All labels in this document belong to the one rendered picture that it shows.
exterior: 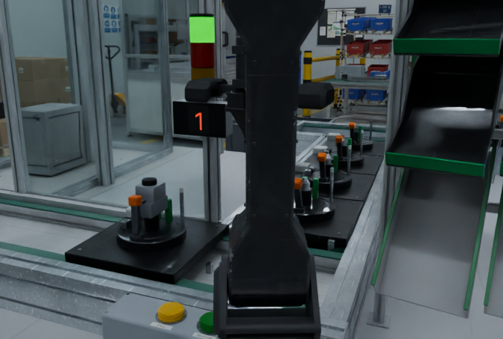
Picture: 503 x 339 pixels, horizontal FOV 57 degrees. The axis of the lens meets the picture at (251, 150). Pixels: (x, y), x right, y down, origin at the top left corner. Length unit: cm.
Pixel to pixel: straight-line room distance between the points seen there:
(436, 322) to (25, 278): 76
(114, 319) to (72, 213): 51
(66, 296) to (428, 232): 63
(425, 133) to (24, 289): 76
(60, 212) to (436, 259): 88
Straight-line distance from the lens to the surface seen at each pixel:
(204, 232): 100
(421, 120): 80
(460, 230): 80
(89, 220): 121
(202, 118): 97
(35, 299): 99
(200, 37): 96
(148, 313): 77
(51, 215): 129
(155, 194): 94
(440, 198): 82
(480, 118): 81
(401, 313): 98
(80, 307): 92
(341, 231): 102
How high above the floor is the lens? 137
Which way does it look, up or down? 14 degrees down
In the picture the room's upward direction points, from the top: straight up
